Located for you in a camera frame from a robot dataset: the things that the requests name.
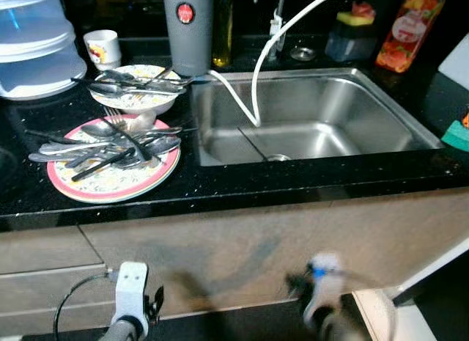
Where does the white tiered food container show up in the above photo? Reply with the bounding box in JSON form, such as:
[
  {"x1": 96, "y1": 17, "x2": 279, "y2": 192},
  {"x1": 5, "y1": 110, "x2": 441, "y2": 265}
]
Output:
[{"x1": 0, "y1": 0, "x2": 87, "y2": 100}]

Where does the steel fork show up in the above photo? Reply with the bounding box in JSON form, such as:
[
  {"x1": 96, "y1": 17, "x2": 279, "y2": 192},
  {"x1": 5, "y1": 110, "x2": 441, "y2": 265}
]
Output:
[{"x1": 101, "y1": 105, "x2": 124, "y2": 125}]

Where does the pink rimmed floral plate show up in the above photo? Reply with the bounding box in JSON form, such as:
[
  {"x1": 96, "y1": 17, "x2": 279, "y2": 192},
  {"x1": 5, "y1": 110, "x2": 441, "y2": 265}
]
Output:
[{"x1": 46, "y1": 114, "x2": 182, "y2": 204}]

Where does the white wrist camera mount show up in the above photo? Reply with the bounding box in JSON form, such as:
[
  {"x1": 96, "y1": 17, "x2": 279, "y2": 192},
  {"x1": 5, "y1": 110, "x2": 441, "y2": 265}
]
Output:
[
  {"x1": 115, "y1": 262, "x2": 149, "y2": 323},
  {"x1": 304, "y1": 253, "x2": 345, "y2": 320}
]

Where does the green sponge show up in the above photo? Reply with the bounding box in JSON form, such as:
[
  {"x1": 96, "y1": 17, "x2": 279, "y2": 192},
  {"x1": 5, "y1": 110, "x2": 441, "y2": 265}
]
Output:
[{"x1": 441, "y1": 120, "x2": 469, "y2": 153}]

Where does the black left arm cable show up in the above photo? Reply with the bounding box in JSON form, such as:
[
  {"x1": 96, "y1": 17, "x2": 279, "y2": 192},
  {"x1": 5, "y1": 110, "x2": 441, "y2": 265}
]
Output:
[{"x1": 53, "y1": 270, "x2": 122, "y2": 341}]

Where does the white cutting board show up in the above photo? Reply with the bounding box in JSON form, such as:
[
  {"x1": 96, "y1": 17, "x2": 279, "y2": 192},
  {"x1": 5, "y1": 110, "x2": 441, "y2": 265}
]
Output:
[{"x1": 438, "y1": 33, "x2": 469, "y2": 92}]

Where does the grey water filter canister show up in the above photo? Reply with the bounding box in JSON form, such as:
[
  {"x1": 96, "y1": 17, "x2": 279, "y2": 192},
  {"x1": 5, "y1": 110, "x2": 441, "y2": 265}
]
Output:
[{"x1": 162, "y1": 0, "x2": 215, "y2": 78}]

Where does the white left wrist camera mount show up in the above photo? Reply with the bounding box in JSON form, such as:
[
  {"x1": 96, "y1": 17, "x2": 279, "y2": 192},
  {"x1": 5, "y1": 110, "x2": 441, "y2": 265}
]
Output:
[{"x1": 115, "y1": 262, "x2": 149, "y2": 323}]

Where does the white flexible hose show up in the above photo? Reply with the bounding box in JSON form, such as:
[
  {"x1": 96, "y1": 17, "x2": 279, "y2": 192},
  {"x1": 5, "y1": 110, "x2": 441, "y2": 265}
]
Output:
[{"x1": 207, "y1": 0, "x2": 363, "y2": 128}]

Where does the dark sponge holder box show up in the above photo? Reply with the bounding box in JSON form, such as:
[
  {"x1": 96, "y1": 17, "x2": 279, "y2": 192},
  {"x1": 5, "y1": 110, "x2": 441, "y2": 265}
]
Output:
[{"x1": 325, "y1": 22, "x2": 376, "y2": 63}]

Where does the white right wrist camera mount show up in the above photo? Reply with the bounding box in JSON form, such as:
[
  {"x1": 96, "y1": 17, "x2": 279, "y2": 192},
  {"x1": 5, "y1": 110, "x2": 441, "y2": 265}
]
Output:
[{"x1": 304, "y1": 253, "x2": 345, "y2": 320}]

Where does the long black handled utensil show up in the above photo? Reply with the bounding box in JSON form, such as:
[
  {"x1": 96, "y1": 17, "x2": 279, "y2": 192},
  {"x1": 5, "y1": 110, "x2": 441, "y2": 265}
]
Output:
[{"x1": 71, "y1": 77, "x2": 188, "y2": 94}]

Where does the chrome sink faucet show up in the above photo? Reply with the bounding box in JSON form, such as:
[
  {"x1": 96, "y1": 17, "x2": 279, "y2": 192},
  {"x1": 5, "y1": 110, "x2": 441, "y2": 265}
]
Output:
[{"x1": 267, "y1": 0, "x2": 288, "y2": 59}]

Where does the white printed mug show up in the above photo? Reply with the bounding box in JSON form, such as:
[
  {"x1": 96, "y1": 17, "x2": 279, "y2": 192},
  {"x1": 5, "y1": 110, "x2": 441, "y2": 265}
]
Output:
[{"x1": 83, "y1": 29, "x2": 122, "y2": 70}]

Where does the olive oil glass bottle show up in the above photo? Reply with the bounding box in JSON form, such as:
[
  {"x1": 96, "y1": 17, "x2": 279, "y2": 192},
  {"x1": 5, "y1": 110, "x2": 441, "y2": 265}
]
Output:
[{"x1": 213, "y1": 0, "x2": 234, "y2": 68}]

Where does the orange soap pump bottle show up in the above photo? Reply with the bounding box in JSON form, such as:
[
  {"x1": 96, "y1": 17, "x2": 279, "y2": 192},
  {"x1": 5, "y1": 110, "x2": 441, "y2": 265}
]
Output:
[{"x1": 375, "y1": 0, "x2": 446, "y2": 74}]

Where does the dark cabinet with white trim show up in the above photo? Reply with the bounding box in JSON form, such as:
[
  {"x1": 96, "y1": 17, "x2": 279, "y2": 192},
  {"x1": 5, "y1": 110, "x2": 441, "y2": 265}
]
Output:
[{"x1": 392, "y1": 238, "x2": 469, "y2": 341}]

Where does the floral ceramic bowl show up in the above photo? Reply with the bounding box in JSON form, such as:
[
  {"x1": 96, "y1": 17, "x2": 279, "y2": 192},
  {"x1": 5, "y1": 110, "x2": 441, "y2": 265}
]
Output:
[{"x1": 89, "y1": 64, "x2": 184, "y2": 117}]

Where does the round chrome sink cap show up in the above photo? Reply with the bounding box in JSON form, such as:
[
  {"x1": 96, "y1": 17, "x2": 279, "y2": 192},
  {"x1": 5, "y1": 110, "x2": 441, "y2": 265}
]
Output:
[{"x1": 289, "y1": 46, "x2": 317, "y2": 62}]

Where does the yellow sponge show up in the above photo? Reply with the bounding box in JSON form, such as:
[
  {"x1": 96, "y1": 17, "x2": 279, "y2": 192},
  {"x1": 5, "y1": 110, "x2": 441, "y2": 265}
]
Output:
[{"x1": 336, "y1": 2, "x2": 376, "y2": 28}]

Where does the steel spoon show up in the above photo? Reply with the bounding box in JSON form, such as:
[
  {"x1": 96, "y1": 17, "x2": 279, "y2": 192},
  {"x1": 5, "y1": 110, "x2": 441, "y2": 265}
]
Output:
[
  {"x1": 89, "y1": 81, "x2": 184, "y2": 98},
  {"x1": 79, "y1": 121, "x2": 184, "y2": 140},
  {"x1": 29, "y1": 134, "x2": 182, "y2": 166}
]

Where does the beige cabinet door panel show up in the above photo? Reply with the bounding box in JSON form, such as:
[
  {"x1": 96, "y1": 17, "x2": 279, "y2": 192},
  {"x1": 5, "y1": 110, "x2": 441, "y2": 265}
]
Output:
[
  {"x1": 79, "y1": 198, "x2": 323, "y2": 320},
  {"x1": 293, "y1": 187, "x2": 469, "y2": 294}
]

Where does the black handled knife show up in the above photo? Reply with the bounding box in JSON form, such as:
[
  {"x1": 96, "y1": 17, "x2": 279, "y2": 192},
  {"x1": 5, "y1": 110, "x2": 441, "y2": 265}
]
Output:
[{"x1": 70, "y1": 145, "x2": 136, "y2": 184}]

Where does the beige drawer front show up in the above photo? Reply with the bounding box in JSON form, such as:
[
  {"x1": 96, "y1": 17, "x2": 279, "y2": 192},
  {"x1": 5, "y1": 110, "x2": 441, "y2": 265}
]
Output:
[
  {"x1": 0, "y1": 304, "x2": 111, "y2": 338},
  {"x1": 0, "y1": 264, "x2": 118, "y2": 316},
  {"x1": 0, "y1": 224, "x2": 103, "y2": 276}
]

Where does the stainless steel sink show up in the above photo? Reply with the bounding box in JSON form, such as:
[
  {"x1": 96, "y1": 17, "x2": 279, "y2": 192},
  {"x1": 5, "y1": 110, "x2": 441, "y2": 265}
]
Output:
[{"x1": 189, "y1": 67, "x2": 446, "y2": 168}]

